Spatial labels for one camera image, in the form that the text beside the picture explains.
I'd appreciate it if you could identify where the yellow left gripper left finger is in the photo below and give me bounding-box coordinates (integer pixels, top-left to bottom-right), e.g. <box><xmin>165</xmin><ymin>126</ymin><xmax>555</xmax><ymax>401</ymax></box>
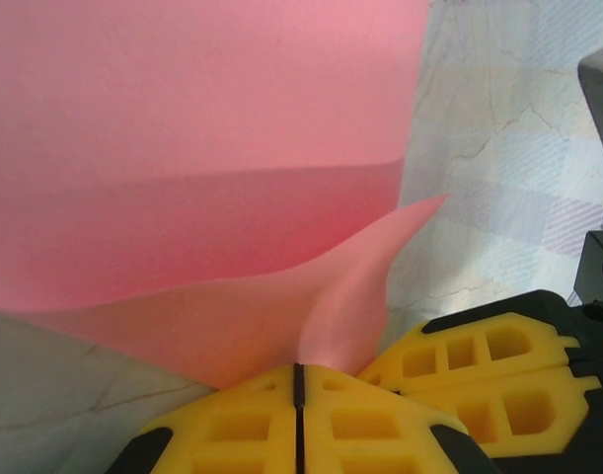
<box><xmin>135</xmin><ymin>362</ymin><xmax>301</xmax><ymax>474</ymax></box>

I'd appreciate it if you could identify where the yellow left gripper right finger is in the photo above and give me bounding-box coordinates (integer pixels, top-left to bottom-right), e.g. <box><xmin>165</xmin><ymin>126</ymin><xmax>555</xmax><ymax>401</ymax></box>
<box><xmin>299</xmin><ymin>363</ymin><xmax>473</xmax><ymax>474</ymax></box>

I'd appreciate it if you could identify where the pink cloth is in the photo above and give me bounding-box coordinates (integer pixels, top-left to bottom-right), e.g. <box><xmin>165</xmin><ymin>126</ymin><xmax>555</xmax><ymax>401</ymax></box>
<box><xmin>0</xmin><ymin>0</ymin><xmax>450</xmax><ymax>391</ymax></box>

